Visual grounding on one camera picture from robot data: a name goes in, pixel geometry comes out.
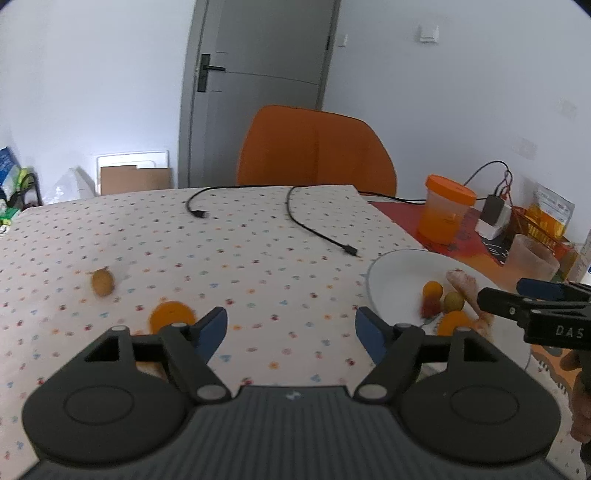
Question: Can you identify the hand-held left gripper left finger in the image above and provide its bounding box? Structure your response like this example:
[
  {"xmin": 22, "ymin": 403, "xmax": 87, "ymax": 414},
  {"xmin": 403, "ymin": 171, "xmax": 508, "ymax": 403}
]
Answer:
[{"xmin": 65, "ymin": 307, "xmax": 232, "ymax": 406}]

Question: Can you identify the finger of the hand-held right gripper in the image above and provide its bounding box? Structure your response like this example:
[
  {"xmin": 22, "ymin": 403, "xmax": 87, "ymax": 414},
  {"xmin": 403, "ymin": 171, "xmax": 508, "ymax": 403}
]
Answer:
[
  {"xmin": 477, "ymin": 287, "xmax": 591, "ymax": 325},
  {"xmin": 516, "ymin": 277, "xmax": 591, "ymax": 301}
]

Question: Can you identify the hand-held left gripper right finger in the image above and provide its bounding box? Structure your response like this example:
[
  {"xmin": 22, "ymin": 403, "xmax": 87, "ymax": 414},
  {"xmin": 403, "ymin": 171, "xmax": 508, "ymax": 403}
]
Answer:
[{"xmin": 353, "ymin": 307, "xmax": 509, "ymax": 404}]

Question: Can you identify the oval bread bun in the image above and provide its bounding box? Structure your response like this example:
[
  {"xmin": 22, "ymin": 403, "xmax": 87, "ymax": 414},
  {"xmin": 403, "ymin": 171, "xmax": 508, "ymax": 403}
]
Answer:
[{"xmin": 470, "ymin": 311, "xmax": 497, "ymax": 344}]

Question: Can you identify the medium orange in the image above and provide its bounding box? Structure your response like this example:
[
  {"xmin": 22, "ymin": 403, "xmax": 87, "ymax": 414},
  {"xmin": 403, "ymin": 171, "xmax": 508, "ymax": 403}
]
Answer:
[{"xmin": 148, "ymin": 300, "xmax": 197, "ymax": 334}]

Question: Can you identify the long bread roll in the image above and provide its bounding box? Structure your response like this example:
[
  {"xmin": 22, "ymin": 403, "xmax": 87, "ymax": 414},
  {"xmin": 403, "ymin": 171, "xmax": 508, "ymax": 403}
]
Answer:
[{"xmin": 445, "ymin": 270, "xmax": 492, "ymax": 319}]

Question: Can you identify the large orange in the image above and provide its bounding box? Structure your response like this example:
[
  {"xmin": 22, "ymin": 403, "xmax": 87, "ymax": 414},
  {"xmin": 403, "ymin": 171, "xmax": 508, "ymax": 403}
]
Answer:
[{"xmin": 436, "ymin": 311, "xmax": 472, "ymax": 337}]

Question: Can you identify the white plate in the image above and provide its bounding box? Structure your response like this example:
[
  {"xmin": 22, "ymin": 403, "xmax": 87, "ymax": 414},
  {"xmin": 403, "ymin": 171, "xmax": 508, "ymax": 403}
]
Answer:
[{"xmin": 367, "ymin": 249, "xmax": 532, "ymax": 370}]

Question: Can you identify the brown round fruit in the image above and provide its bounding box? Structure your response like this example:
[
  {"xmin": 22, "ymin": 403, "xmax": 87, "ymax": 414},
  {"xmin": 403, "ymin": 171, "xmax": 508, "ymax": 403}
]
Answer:
[{"xmin": 90, "ymin": 269, "xmax": 115, "ymax": 297}]

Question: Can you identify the person's right hand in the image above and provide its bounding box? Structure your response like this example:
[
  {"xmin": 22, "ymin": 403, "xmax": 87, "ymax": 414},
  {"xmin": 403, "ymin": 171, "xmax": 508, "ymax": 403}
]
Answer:
[{"xmin": 560, "ymin": 349, "xmax": 591, "ymax": 444}]

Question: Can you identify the clear ribbed glass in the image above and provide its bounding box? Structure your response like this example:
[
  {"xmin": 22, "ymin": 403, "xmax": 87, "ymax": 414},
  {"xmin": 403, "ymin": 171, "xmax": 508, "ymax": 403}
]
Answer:
[{"xmin": 503, "ymin": 234, "xmax": 561, "ymax": 282}]

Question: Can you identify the white charger base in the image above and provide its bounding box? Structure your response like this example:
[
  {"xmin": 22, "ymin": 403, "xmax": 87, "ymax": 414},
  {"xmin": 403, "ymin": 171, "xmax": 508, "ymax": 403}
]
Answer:
[{"xmin": 475, "ymin": 205, "xmax": 513, "ymax": 240}]

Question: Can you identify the yellow snack packet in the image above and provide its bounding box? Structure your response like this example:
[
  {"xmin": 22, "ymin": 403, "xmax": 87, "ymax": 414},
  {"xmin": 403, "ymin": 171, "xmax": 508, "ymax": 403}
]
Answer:
[{"xmin": 529, "ymin": 182, "xmax": 576, "ymax": 241}]

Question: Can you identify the dark power adapter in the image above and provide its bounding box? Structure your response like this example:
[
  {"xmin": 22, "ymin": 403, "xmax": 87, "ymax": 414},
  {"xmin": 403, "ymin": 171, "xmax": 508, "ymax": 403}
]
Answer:
[{"xmin": 480, "ymin": 195, "xmax": 507, "ymax": 227}]

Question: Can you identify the orange lidded plastic jar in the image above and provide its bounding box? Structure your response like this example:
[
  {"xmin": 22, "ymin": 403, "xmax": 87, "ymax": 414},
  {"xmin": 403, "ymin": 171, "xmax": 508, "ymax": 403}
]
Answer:
[{"xmin": 418, "ymin": 174, "xmax": 477, "ymax": 245}]

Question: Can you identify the orange printed table mat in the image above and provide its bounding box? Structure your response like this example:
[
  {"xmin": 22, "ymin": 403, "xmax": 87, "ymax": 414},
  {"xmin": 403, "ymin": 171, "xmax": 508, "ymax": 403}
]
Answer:
[{"xmin": 369, "ymin": 200, "xmax": 591, "ymax": 407}]

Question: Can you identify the cardboard sheet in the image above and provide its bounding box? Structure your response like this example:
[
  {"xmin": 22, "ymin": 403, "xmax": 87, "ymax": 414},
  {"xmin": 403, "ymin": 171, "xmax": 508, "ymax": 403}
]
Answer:
[{"xmin": 100, "ymin": 165, "xmax": 172, "ymax": 195}]

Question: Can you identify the cardboard box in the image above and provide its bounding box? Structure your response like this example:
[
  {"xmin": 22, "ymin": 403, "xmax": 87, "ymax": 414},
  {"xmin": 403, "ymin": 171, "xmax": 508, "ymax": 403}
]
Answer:
[{"xmin": 95, "ymin": 150, "xmax": 170, "ymax": 195}]

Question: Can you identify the orange chair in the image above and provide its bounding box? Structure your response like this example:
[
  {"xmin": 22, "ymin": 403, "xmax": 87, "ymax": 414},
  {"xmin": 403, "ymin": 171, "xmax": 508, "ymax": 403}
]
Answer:
[{"xmin": 236, "ymin": 105, "xmax": 398, "ymax": 197}]

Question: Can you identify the clear plastic bag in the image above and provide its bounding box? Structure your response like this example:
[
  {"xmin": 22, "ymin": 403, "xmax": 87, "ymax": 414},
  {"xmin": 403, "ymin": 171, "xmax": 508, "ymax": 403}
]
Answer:
[{"xmin": 44, "ymin": 166, "xmax": 99, "ymax": 204}]

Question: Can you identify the blue bag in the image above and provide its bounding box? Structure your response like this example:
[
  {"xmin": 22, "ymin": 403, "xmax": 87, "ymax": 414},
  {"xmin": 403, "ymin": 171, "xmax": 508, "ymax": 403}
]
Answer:
[{"xmin": 0, "ymin": 147, "xmax": 21, "ymax": 197}]

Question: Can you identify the grey door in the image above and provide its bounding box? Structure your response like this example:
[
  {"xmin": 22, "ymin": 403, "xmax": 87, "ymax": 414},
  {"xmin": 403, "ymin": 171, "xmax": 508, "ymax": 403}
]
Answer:
[{"xmin": 179, "ymin": 0, "xmax": 341, "ymax": 189}]

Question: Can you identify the red wire basket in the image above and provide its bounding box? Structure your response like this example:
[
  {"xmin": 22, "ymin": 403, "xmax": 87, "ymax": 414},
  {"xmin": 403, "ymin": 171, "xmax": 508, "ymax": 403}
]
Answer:
[{"xmin": 505, "ymin": 205, "xmax": 570, "ymax": 251}]

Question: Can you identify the black cable with plug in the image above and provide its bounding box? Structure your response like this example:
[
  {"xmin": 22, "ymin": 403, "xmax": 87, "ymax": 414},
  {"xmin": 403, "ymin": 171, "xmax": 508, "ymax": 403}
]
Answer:
[
  {"xmin": 286, "ymin": 185, "xmax": 428, "ymax": 256},
  {"xmin": 186, "ymin": 185, "xmax": 289, "ymax": 219}
]

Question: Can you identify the black looped cable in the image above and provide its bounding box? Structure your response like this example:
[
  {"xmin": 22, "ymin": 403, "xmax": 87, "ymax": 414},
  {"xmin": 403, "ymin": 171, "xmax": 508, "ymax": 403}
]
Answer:
[{"xmin": 461, "ymin": 161, "xmax": 510, "ymax": 197}]

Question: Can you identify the black door handle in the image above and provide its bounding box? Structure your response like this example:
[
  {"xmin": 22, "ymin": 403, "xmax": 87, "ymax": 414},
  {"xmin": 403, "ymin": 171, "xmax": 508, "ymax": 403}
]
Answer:
[{"xmin": 196, "ymin": 54, "xmax": 227, "ymax": 93}]

